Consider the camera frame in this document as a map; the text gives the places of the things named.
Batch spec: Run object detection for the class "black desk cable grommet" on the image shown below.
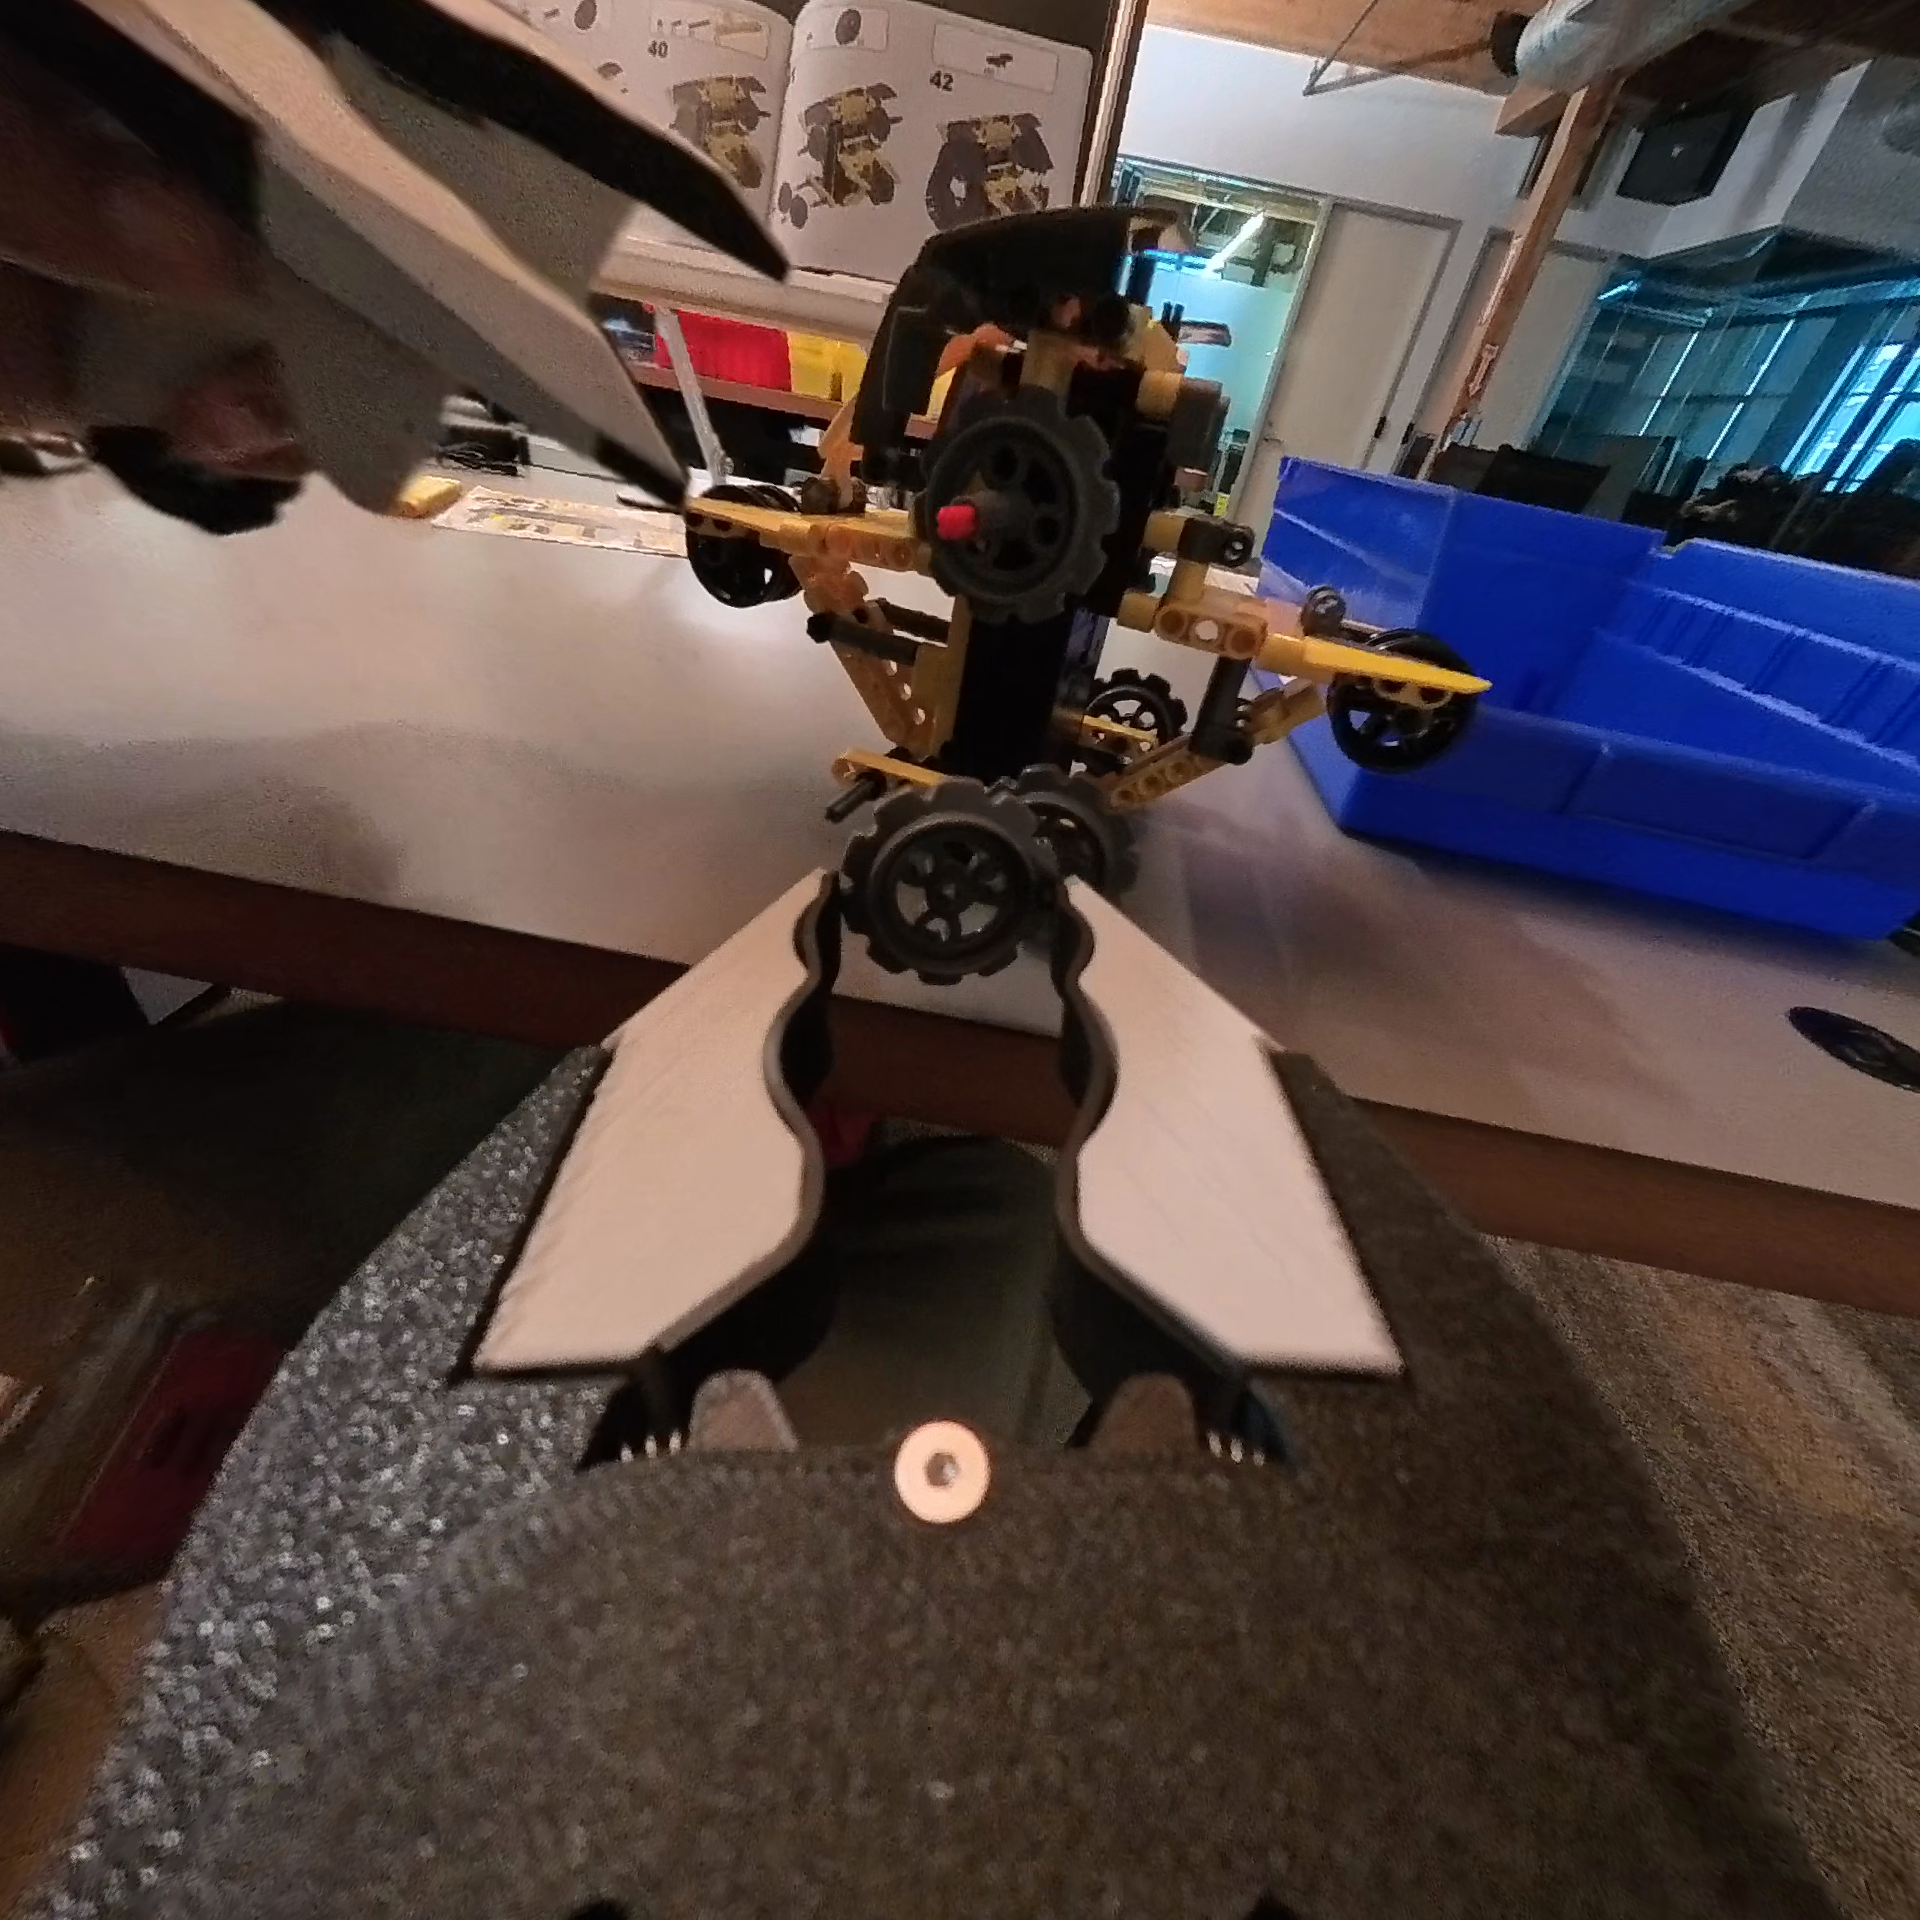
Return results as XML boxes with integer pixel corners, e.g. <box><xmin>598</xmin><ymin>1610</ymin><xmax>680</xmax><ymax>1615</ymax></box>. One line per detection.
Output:
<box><xmin>1787</xmin><ymin>1004</ymin><xmax>1920</xmax><ymax>1093</ymax></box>

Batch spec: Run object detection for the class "yellow grey sticker sheet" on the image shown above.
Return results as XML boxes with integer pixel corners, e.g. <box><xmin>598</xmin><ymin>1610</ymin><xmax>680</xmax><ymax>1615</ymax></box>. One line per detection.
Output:
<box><xmin>432</xmin><ymin>483</ymin><xmax>683</xmax><ymax>560</ymax></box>

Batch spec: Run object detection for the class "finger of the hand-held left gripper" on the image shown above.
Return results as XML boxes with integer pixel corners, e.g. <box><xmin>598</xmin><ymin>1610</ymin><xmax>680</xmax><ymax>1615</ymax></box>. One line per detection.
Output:
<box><xmin>286</xmin><ymin>0</ymin><xmax>793</xmax><ymax>283</ymax></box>
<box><xmin>257</xmin><ymin>28</ymin><xmax>695</xmax><ymax>510</ymax></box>

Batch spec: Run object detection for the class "silver ventilation duct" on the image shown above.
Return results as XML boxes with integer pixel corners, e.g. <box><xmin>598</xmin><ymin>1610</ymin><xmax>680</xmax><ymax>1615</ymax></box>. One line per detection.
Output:
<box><xmin>1514</xmin><ymin>0</ymin><xmax>1759</xmax><ymax>83</ymax></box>

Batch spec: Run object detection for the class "black display panel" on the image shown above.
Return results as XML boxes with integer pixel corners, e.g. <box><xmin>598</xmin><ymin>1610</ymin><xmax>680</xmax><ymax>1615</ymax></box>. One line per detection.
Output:
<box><xmin>1095</xmin><ymin>0</ymin><xmax>1155</xmax><ymax>213</ymax></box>

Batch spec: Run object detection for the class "black wall monitor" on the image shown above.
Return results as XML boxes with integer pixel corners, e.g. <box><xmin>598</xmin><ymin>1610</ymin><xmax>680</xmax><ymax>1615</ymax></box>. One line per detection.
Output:
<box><xmin>1619</xmin><ymin>104</ymin><xmax>1748</xmax><ymax>203</ymax></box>

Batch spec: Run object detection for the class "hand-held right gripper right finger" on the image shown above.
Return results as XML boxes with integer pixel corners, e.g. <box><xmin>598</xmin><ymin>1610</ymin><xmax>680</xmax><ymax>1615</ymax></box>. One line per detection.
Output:
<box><xmin>1051</xmin><ymin>880</ymin><xmax>1409</xmax><ymax>1464</ymax></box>

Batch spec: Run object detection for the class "toy instruction booklet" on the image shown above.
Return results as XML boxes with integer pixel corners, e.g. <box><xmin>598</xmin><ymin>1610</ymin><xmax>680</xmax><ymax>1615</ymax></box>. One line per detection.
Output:
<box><xmin>494</xmin><ymin>0</ymin><xmax>1096</xmax><ymax>274</ymax></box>

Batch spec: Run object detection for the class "blue storage bin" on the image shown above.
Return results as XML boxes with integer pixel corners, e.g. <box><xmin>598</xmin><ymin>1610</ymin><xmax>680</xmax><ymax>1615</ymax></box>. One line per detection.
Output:
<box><xmin>1256</xmin><ymin>453</ymin><xmax>1920</xmax><ymax>943</ymax></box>

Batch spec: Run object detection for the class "red storage bin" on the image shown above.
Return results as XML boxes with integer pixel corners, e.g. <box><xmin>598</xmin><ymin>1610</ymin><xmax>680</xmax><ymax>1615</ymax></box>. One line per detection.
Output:
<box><xmin>653</xmin><ymin>303</ymin><xmax>793</xmax><ymax>396</ymax></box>

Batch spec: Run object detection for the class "yellow black toy vehicle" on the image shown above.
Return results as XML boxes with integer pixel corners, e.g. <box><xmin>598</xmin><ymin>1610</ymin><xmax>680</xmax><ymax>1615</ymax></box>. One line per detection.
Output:
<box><xmin>680</xmin><ymin>207</ymin><xmax>1496</xmax><ymax>900</ymax></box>

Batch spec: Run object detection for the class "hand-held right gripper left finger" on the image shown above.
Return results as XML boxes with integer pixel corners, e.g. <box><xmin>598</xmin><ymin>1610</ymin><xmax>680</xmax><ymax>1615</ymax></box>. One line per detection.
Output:
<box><xmin>468</xmin><ymin>867</ymin><xmax>837</xmax><ymax>1464</ymax></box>

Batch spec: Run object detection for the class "person's left hand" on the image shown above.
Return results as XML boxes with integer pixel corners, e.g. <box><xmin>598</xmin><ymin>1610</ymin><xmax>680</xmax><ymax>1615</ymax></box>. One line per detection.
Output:
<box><xmin>0</xmin><ymin>45</ymin><xmax>316</xmax><ymax>533</ymax></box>

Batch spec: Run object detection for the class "dark grey toy gear wheel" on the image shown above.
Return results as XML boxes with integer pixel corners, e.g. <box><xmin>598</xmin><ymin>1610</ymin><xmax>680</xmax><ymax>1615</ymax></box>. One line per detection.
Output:
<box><xmin>837</xmin><ymin>779</ymin><xmax>1069</xmax><ymax>988</ymax></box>

